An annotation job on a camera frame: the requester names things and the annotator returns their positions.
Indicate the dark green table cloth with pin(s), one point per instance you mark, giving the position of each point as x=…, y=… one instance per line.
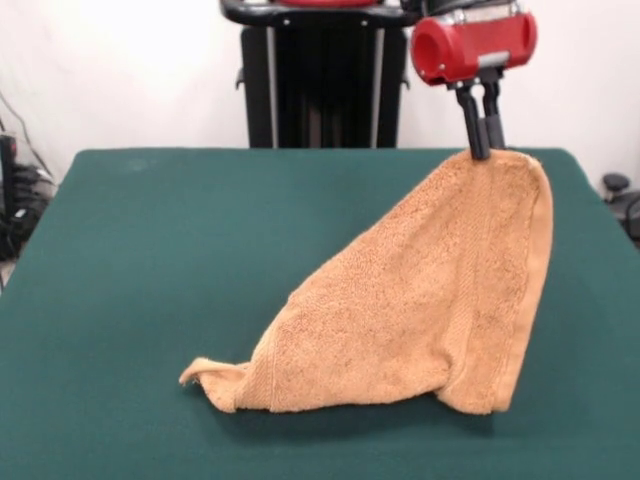
x=125, y=300

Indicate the black electronics box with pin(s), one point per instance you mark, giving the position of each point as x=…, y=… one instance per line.
x=7, y=160

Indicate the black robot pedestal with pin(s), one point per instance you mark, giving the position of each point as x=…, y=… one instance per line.
x=325, y=75

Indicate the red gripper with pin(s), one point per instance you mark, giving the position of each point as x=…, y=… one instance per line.
x=475, y=47

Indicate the orange terry towel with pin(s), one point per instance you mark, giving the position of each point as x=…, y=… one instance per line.
x=400, y=300

